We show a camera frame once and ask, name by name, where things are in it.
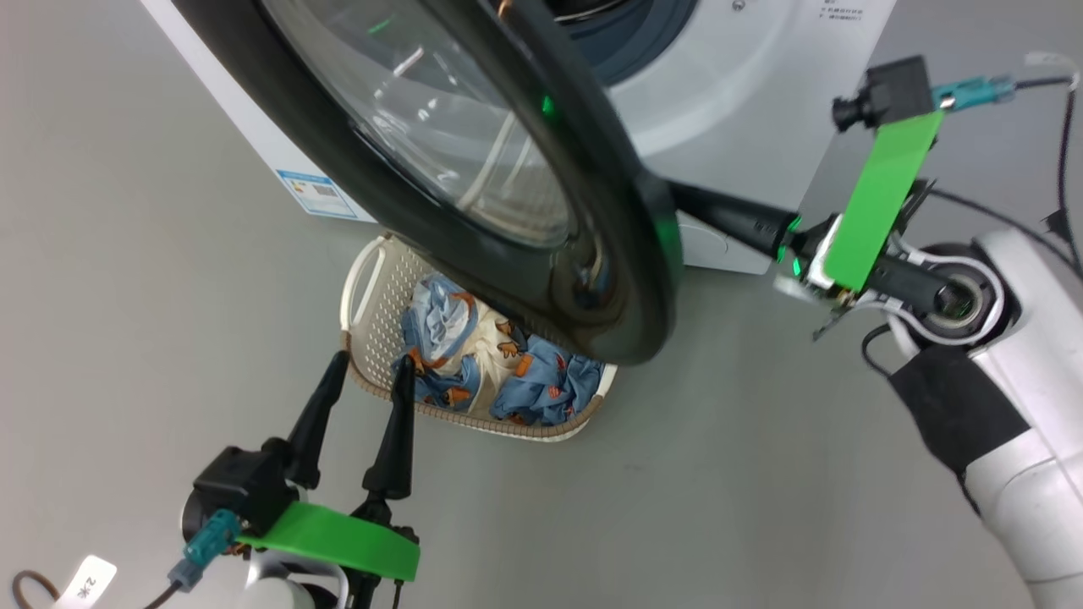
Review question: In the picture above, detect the teal left camera connector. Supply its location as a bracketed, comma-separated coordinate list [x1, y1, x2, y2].
[168, 509, 240, 590]

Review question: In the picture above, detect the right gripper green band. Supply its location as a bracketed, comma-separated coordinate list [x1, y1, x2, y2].
[667, 108, 946, 341]

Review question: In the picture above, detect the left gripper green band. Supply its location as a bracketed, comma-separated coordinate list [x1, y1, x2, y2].
[237, 349, 422, 609]

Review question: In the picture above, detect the blue white energy label sticker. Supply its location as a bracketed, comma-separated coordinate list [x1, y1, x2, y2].
[277, 169, 360, 221]

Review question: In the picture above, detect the white front-load washing machine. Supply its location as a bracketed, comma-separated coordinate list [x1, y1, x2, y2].
[140, 0, 898, 276]

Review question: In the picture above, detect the black round glass machine door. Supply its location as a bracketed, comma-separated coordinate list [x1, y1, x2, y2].
[169, 0, 682, 366]

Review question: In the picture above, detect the teal camera connector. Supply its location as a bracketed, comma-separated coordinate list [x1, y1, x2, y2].
[931, 74, 1016, 111]
[168, 509, 240, 590]

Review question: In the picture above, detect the teal right camera connector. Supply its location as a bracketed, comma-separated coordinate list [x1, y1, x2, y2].
[931, 74, 1016, 111]

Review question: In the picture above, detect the black right camera cable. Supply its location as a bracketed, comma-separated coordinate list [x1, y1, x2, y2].
[1011, 51, 1083, 280]

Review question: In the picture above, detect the dark left camera cable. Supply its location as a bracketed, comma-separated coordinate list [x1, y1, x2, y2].
[10, 568, 183, 609]

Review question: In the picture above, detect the white cable tag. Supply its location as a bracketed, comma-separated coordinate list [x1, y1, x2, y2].
[52, 554, 118, 609]

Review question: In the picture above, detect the cream plain garment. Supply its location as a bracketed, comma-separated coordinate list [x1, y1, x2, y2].
[448, 300, 530, 420]

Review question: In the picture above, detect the grey rubber door gasket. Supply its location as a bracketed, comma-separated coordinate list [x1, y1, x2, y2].
[550, 0, 701, 85]

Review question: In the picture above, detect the cream perforated laundry basket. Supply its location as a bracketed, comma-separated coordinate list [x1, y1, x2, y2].
[340, 234, 618, 443]

